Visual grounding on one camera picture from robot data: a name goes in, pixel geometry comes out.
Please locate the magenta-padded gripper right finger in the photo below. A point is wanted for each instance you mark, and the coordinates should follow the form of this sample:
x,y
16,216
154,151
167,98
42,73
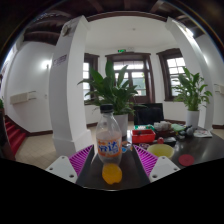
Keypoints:
x,y
164,168

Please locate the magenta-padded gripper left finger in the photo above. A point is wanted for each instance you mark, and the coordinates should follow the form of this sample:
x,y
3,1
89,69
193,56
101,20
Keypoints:
x,y
61,168

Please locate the orange soda plastic bottle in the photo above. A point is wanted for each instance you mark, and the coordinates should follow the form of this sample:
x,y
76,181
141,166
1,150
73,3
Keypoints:
x,y
109,146

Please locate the pale yellow plastic cup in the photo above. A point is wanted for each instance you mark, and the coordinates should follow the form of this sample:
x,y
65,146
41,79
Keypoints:
x,y
160,150

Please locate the flat round red coaster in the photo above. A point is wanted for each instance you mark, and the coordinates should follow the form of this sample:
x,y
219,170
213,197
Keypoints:
x,y
186,160

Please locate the red rectangular box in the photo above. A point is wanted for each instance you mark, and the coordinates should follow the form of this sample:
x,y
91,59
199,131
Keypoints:
x,y
143,136

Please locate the small grey ball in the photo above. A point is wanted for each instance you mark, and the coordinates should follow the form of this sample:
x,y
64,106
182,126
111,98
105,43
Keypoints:
x,y
190,131

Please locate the green and white box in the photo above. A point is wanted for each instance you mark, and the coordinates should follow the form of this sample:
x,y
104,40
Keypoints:
x,y
143,127

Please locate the printed paper booklet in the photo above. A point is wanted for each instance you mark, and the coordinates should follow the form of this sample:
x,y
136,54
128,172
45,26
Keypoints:
x,y
202,133

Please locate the black chair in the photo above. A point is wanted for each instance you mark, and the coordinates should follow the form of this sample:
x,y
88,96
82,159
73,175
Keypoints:
x,y
148,115

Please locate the red carpeted staircase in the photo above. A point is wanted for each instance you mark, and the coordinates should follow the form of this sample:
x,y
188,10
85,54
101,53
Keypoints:
x,y
15,135

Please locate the leafy plant in white pot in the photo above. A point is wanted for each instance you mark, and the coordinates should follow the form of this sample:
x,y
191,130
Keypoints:
x,y
191,90
111,91

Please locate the dark wooden double door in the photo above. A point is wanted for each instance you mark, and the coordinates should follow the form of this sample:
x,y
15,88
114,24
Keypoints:
x,y
140,80

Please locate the dark-framed window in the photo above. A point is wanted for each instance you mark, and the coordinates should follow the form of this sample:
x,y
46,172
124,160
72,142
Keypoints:
x,y
173,71
88,73

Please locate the green exit sign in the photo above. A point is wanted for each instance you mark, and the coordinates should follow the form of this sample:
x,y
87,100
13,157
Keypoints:
x,y
121,50

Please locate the white wall-mounted unit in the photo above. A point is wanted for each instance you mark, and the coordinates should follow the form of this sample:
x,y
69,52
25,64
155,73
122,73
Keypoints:
x,y
220,89
21,97

